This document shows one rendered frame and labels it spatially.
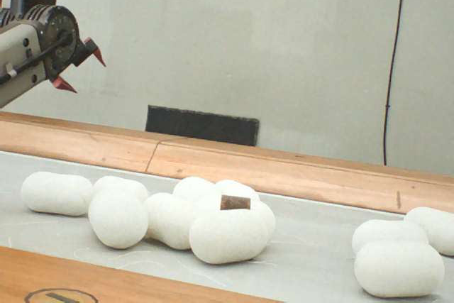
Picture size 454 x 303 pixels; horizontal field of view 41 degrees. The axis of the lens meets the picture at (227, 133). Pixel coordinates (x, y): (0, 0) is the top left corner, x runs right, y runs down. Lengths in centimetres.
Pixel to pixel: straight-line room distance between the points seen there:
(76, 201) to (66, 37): 78
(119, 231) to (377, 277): 9
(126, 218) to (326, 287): 8
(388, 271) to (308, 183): 23
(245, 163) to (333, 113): 188
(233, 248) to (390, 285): 6
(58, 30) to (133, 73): 143
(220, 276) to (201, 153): 25
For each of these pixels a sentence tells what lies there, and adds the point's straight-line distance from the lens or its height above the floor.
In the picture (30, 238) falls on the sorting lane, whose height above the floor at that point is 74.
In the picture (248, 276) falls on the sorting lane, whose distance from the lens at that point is 23.
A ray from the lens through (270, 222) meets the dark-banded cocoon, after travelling 26.
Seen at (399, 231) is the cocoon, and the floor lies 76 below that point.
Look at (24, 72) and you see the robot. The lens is 98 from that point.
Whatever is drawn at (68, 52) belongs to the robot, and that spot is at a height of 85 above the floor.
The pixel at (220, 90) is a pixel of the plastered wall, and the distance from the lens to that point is 237.
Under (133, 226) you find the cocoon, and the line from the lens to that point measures 23.
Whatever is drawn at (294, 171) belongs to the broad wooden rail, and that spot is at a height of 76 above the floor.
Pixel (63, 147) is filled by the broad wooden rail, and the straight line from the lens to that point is 49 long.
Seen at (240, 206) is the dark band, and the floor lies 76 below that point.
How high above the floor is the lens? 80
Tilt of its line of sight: 3 degrees down
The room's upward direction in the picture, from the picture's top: 7 degrees clockwise
